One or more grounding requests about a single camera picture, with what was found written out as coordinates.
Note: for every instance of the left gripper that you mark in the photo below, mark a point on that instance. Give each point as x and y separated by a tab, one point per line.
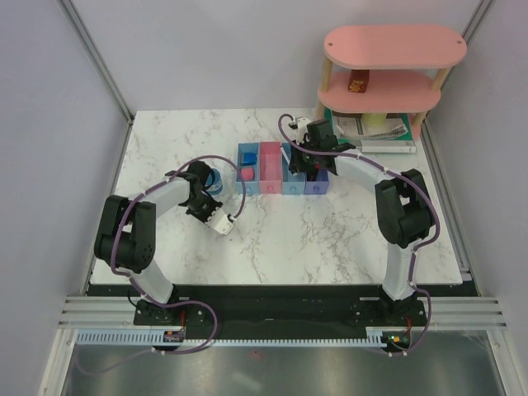
214	205

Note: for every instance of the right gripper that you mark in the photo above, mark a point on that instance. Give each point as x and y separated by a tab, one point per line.
296	164

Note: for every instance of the purple drawer bin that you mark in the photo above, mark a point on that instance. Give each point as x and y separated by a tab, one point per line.
318	187

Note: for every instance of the pink drawer bin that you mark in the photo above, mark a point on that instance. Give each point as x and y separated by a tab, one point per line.
270	167

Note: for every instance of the blue white eraser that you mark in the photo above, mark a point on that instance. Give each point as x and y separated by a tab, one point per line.
248	159

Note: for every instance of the light blue drawer bin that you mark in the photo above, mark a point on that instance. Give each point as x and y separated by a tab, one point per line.
251	188

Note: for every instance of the pink eraser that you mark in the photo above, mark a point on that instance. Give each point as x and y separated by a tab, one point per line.
248	173

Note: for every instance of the pink black highlighter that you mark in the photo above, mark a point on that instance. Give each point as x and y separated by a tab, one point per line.
313	174

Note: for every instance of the black pen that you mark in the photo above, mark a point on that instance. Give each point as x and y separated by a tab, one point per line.
285	153

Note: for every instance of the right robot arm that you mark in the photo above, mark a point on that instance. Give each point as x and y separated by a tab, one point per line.
405	215

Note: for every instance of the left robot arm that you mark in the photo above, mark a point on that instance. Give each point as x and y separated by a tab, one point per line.
127	233

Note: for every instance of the blue round tape dispenser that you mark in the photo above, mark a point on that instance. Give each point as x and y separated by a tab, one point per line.
214	184

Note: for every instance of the yellow cup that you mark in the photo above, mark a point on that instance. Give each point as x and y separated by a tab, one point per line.
374	120

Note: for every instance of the green book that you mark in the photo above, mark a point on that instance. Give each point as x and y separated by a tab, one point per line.
393	135

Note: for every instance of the red small box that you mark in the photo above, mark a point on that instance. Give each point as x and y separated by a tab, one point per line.
358	80

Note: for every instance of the pink three-tier shelf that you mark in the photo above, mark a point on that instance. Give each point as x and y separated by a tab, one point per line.
408	65

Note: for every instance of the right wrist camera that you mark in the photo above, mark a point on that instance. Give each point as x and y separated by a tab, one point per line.
299	126

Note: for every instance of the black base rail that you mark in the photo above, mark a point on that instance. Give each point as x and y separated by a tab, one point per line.
352	306

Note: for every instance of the aluminium frame rail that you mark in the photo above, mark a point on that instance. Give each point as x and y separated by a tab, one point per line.
448	313

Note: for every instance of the white cable duct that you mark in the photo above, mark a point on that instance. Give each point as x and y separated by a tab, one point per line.
150	337

